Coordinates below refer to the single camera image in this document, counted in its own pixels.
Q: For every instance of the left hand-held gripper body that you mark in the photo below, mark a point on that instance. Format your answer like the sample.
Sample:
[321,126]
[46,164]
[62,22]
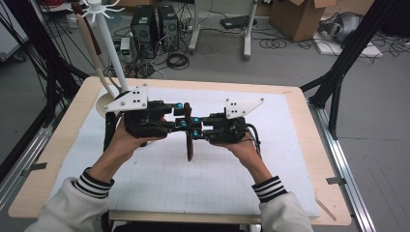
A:
[145,124]

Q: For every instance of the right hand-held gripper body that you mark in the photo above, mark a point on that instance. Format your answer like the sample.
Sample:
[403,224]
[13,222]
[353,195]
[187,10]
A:
[225,129]

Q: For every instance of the brown wooden rice spoon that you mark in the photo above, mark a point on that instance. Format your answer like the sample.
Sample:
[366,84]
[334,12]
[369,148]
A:
[190,150]

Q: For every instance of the white utensil rack stand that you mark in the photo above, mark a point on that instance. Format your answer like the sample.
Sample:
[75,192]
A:
[111,48]

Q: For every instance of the light wooden spoon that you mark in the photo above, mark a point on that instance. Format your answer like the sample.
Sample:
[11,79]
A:
[88,45]

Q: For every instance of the person's right hand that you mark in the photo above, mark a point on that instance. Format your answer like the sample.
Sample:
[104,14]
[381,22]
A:
[245,151]

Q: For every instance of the person's left hand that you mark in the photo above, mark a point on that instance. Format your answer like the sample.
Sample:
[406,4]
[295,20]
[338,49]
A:
[122,148]

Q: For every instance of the white grid mat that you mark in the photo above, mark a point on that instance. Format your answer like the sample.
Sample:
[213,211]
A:
[193,193]

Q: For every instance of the white stand leg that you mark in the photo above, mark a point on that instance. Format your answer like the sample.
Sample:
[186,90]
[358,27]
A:
[194,42]
[247,45]

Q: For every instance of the black computer tower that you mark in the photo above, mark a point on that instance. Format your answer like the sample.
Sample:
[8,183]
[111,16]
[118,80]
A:
[143,32]
[168,29]

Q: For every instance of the white power adapter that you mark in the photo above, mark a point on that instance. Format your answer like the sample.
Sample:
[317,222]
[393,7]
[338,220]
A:
[125,45]

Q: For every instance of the black flat device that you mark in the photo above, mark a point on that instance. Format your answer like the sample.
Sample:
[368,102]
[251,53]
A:
[237,22]

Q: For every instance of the white box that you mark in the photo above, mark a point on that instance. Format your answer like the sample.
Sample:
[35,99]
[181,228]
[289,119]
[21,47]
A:
[71,22]

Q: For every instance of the brown cardboard box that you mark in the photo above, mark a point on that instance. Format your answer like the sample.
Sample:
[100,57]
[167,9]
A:
[296,19]

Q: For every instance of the white foam board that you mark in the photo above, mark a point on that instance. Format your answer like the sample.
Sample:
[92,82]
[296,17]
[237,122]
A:
[354,50]

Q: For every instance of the grey white appliance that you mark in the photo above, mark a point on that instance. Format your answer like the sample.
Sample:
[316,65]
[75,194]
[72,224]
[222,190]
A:
[345,27]

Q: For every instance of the grey cabinet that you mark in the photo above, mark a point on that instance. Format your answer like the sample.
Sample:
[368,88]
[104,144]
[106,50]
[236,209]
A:
[9,42]

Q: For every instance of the grey metal bracket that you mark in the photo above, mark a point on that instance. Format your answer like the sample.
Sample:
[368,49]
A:
[336,180]
[34,168]

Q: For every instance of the black metal frame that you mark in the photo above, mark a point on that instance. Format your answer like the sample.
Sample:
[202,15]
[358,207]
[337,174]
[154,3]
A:
[35,32]
[354,45]

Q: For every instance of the aluminium rail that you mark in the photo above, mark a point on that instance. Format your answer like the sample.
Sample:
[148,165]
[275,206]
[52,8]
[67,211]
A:
[9,190]
[354,206]

